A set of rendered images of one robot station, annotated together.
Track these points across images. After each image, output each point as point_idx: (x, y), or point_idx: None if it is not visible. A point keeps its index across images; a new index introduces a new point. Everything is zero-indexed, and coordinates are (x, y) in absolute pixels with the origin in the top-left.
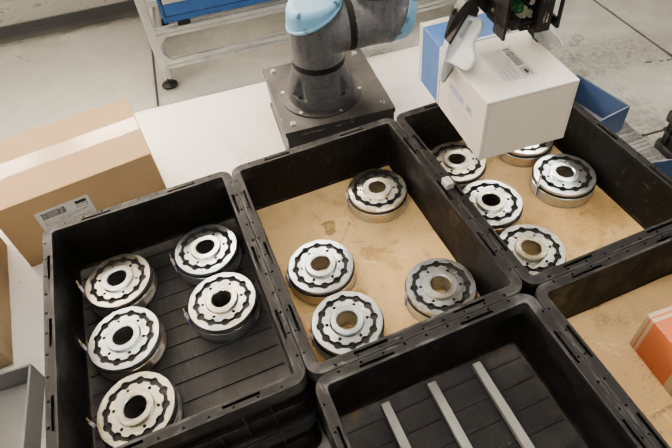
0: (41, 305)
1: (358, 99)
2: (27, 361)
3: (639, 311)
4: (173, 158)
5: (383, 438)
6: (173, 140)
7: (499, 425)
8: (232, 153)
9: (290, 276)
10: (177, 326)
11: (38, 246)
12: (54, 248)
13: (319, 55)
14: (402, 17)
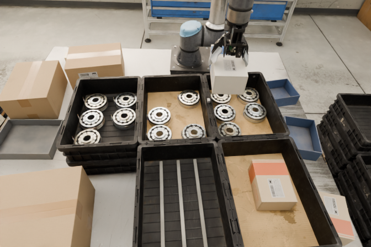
0: None
1: (200, 65)
2: (62, 119)
3: None
4: (131, 68)
5: (156, 171)
6: (133, 62)
7: (193, 178)
8: (152, 72)
9: (148, 115)
10: (109, 120)
11: None
12: (79, 85)
13: (188, 45)
14: None
